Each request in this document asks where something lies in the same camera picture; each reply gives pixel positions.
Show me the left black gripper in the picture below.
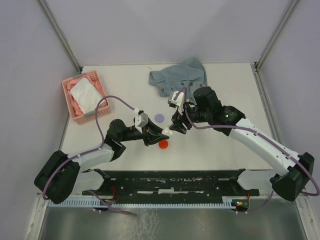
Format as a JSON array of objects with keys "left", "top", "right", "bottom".
[{"left": 119, "top": 117, "right": 170, "bottom": 147}]

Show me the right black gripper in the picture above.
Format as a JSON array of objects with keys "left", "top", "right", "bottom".
[{"left": 169, "top": 100, "right": 211, "bottom": 135}]

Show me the purple earbud case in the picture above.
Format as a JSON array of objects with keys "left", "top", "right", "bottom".
[{"left": 155, "top": 113, "right": 165, "bottom": 123}]

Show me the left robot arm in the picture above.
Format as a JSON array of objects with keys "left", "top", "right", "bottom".
[{"left": 34, "top": 119, "right": 172, "bottom": 204}]

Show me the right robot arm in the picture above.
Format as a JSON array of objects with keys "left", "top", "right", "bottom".
[{"left": 168, "top": 86, "right": 320, "bottom": 202}]

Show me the blue denim jacket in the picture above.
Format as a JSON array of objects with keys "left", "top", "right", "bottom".
[{"left": 148, "top": 57, "right": 208, "bottom": 99}]

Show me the white folded cloth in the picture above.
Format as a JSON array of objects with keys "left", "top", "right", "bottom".
[{"left": 69, "top": 77, "right": 107, "bottom": 114}]

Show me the pink plastic basket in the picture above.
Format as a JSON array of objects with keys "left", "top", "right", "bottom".
[{"left": 62, "top": 70, "right": 111, "bottom": 125}]

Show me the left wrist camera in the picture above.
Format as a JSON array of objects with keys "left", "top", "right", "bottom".
[{"left": 133, "top": 107, "right": 149, "bottom": 133}]

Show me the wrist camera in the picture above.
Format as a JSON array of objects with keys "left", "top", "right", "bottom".
[
  {"left": 133, "top": 107, "right": 149, "bottom": 133},
  {"left": 167, "top": 90, "right": 187, "bottom": 116}
]

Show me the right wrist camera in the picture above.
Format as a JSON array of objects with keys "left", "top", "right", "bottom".
[{"left": 167, "top": 90, "right": 187, "bottom": 116}]

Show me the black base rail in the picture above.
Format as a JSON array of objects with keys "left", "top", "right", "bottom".
[{"left": 95, "top": 170, "right": 260, "bottom": 204}]

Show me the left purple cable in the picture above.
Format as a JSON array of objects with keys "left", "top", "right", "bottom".
[{"left": 42, "top": 95, "right": 137, "bottom": 200}]

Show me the purple cable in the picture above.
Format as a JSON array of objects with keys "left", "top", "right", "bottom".
[
  {"left": 173, "top": 87, "right": 320, "bottom": 196},
  {"left": 42, "top": 95, "right": 137, "bottom": 200}
]

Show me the right aluminium frame post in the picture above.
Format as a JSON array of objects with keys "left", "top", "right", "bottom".
[{"left": 253, "top": 0, "right": 301, "bottom": 71}]

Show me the aluminium frame post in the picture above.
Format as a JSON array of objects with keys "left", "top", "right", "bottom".
[
  {"left": 253, "top": 0, "right": 301, "bottom": 71},
  {"left": 36, "top": 0, "right": 83, "bottom": 73}
]

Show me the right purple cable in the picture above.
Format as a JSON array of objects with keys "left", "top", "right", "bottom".
[{"left": 173, "top": 87, "right": 320, "bottom": 196}]

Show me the left aluminium frame post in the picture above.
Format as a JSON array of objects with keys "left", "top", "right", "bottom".
[{"left": 36, "top": 0, "right": 83, "bottom": 73}]

